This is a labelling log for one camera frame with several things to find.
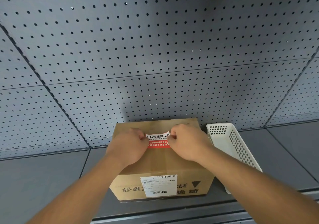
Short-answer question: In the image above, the person's right hand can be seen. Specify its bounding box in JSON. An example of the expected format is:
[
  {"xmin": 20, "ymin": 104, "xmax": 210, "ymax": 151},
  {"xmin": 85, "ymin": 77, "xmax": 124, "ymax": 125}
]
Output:
[{"xmin": 167, "ymin": 123, "xmax": 215, "ymax": 162}]

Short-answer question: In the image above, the person's left hand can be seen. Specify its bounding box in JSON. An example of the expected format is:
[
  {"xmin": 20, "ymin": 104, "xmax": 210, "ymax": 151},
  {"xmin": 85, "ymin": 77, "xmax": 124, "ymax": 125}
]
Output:
[{"xmin": 106, "ymin": 128, "xmax": 149, "ymax": 168}]

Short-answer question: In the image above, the red white seal sticker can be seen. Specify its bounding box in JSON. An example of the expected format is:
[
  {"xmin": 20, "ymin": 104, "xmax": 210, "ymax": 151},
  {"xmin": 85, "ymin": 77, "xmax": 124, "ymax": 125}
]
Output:
[{"xmin": 145, "ymin": 131, "xmax": 172, "ymax": 149}]

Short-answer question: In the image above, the grey metal shelf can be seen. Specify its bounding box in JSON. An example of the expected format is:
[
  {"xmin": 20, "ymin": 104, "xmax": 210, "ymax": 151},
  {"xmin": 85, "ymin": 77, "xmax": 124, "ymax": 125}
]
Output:
[{"xmin": 0, "ymin": 124, "xmax": 319, "ymax": 224}]

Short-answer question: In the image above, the white perforated plastic basket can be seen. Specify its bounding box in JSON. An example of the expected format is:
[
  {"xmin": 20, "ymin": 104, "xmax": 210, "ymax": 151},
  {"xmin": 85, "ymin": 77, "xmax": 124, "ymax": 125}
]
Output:
[{"xmin": 206, "ymin": 123, "xmax": 264, "ymax": 195}]

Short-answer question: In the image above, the white shipping label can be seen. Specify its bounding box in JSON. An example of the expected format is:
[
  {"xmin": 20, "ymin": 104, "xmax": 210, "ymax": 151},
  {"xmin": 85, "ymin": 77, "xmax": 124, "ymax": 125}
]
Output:
[{"xmin": 139, "ymin": 174, "xmax": 178, "ymax": 198}]

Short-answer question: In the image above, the brown cardboard box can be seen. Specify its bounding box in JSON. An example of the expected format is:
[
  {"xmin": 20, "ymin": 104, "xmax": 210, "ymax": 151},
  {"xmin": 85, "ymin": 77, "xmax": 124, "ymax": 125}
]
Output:
[{"xmin": 109, "ymin": 118, "xmax": 215, "ymax": 204}]

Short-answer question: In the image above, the grey pegboard back panel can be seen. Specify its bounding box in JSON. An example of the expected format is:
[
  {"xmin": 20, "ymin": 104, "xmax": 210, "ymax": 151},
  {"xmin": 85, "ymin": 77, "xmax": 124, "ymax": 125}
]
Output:
[{"xmin": 0, "ymin": 0, "xmax": 319, "ymax": 161}]

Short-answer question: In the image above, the person's right forearm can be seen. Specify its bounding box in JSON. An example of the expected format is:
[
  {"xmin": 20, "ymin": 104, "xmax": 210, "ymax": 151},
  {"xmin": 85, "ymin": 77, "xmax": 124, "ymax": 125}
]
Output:
[{"xmin": 198, "ymin": 148, "xmax": 319, "ymax": 224}]

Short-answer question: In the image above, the person's left forearm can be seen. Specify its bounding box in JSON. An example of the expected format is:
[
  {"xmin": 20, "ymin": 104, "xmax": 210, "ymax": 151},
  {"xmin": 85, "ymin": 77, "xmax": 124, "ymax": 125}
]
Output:
[{"xmin": 26, "ymin": 154, "xmax": 130, "ymax": 224}]

